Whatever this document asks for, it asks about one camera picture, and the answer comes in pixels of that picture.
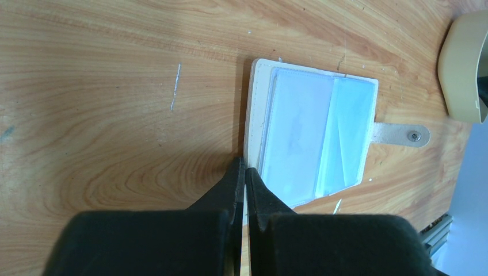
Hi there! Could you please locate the white leather card holder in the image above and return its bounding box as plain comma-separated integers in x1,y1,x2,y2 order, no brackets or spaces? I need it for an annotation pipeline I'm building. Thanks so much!
244,58,430,208

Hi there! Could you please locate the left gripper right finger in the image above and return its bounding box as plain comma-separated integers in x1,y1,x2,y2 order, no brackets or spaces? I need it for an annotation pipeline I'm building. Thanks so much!
245,168,440,275

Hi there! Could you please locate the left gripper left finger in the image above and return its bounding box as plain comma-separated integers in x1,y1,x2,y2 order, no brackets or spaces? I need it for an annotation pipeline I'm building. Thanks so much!
44,158,245,275

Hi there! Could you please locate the beige plate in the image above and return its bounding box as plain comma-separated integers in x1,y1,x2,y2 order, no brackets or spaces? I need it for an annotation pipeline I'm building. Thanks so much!
437,10,487,124

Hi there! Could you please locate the right side aluminium rail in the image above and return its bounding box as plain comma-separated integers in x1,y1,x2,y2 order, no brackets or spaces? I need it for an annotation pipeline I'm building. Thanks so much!
420,213,453,256

